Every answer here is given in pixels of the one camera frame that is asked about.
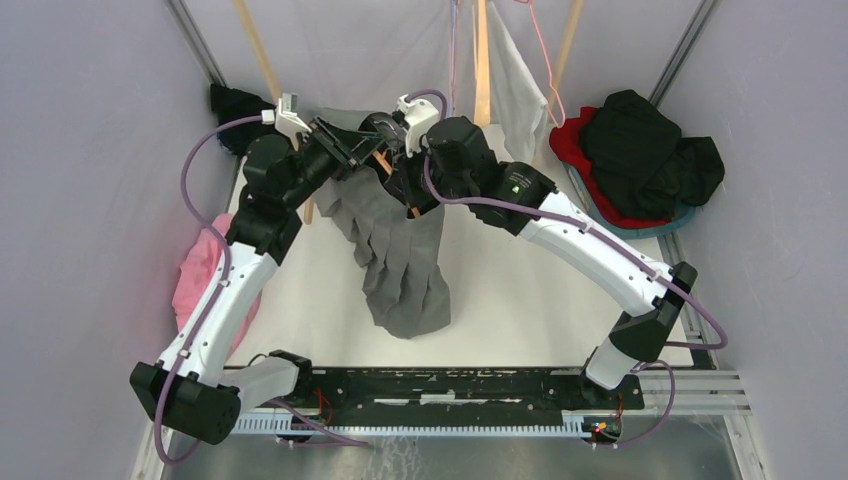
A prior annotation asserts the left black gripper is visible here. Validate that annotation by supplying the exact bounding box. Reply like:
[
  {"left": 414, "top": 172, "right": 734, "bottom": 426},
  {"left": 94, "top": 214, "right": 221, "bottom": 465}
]
[{"left": 282, "top": 114, "right": 386, "bottom": 209}]

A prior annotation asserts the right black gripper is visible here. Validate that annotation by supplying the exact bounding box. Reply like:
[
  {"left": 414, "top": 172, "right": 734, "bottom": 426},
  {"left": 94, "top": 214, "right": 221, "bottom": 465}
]
[{"left": 383, "top": 133, "right": 474, "bottom": 209}]

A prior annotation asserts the orange plastic hanger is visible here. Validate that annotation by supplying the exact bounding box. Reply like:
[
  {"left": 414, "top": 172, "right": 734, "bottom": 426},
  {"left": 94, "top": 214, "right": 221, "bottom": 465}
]
[{"left": 372, "top": 150, "right": 421, "bottom": 219}]

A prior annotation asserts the grey garment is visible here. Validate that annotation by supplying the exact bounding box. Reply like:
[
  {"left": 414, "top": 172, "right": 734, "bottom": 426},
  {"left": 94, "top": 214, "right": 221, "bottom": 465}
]
[{"left": 307, "top": 107, "right": 453, "bottom": 341}]

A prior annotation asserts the white skirt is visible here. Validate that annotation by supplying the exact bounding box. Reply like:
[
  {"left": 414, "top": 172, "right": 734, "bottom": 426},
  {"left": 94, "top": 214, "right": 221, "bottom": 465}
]
[{"left": 486, "top": 1, "right": 548, "bottom": 163}]

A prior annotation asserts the pink wire hanger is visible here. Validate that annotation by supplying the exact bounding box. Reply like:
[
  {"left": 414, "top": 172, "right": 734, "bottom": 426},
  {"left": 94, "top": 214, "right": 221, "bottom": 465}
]
[{"left": 516, "top": 0, "right": 566, "bottom": 128}]

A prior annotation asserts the black garment corner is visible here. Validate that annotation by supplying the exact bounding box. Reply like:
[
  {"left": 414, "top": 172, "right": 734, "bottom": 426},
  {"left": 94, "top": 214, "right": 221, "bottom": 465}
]
[
  {"left": 578, "top": 90, "right": 725, "bottom": 221},
  {"left": 209, "top": 83, "right": 282, "bottom": 158}
]

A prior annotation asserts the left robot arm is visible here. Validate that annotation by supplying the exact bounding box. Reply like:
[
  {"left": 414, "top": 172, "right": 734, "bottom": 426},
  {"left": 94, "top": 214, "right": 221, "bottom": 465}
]
[{"left": 130, "top": 117, "right": 387, "bottom": 445}]

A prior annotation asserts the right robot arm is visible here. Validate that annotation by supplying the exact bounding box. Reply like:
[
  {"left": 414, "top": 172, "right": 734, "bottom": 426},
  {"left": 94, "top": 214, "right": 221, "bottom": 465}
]
[{"left": 386, "top": 112, "right": 698, "bottom": 408}]

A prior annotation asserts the wooden hanger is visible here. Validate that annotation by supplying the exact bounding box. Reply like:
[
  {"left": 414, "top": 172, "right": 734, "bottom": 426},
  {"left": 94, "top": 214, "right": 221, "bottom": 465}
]
[{"left": 473, "top": 0, "right": 491, "bottom": 127}]

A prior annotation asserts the red garment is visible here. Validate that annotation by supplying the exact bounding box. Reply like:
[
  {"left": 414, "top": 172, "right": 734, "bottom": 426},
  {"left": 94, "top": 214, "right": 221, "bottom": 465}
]
[{"left": 549, "top": 106, "right": 675, "bottom": 229}]

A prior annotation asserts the wooden clothes rack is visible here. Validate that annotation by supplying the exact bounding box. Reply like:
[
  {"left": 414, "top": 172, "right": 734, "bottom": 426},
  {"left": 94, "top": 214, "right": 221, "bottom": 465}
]
[{"left": 231, "top": 0, "right": 587, "bottom": 227}]

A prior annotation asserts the pink garment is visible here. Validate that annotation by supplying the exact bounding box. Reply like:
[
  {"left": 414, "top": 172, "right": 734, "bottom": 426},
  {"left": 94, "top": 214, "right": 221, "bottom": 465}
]
[{"left": 172, "top": 213, "right": 262, "bottom": 356}]

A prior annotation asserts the teal laundry basket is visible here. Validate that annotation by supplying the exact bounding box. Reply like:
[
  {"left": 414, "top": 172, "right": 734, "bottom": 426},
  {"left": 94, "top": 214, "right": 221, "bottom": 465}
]
[{"left": 563, "top": 164, "right": 696, "bottom": 240}]

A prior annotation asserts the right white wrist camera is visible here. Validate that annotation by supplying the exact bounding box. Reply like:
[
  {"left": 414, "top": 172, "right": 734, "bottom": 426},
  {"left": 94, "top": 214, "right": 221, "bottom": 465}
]
[{"left": 396, "top": 89, "right": 448, "bottom": 158}]

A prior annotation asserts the blue wire hanger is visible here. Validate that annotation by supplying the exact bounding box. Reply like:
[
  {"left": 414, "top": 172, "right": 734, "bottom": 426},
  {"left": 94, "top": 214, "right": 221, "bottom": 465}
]
[{"left": 449, "top": 0, "right": 460, "bottom": 109}]

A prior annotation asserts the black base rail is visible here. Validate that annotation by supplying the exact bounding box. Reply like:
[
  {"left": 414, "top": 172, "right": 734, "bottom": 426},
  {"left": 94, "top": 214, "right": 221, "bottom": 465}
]
[{"left": 251, "top": 366, "right": 645, "bottom": 428}]

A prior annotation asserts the white cable duct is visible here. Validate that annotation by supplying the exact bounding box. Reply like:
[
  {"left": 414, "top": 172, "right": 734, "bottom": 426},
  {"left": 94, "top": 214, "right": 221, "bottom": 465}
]
[{"left": 231, "top": 408, "right": 598, "bottom": 440}]

